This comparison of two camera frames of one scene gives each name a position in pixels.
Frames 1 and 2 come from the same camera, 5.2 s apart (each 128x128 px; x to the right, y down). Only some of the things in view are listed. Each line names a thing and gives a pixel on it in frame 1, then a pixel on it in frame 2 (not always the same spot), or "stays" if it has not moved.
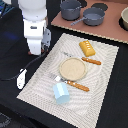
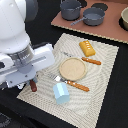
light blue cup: [61, 93] stays
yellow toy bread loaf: [87, 48] stays
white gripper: [38, 36] → [21, 67]
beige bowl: [124, 17] stays
